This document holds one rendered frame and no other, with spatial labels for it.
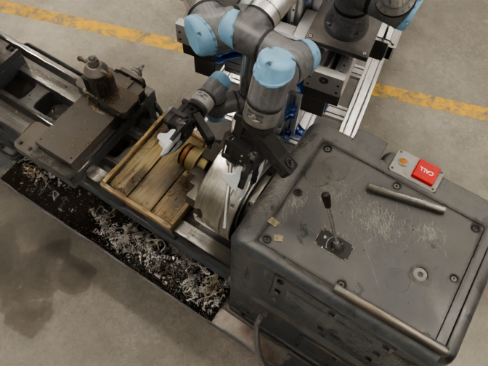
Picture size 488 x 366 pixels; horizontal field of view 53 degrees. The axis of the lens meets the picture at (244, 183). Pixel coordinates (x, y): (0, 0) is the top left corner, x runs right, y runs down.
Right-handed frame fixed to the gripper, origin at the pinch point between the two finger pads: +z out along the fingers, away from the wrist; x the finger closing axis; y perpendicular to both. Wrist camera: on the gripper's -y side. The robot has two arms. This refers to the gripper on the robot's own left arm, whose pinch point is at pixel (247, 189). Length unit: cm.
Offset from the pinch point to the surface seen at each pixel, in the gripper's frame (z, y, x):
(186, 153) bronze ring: 19.3, 28.2, -18.7
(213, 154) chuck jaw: 16.3, 20.7, -21.0
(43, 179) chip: 79, 95, -20
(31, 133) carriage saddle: 44, 88, -12
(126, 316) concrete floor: 137, 45, -18
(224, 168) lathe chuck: 9.4, 12.1, -11.5
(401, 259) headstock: 6.5, -38.9, -12.2
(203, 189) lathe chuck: 15.5, 14.4, -6.6
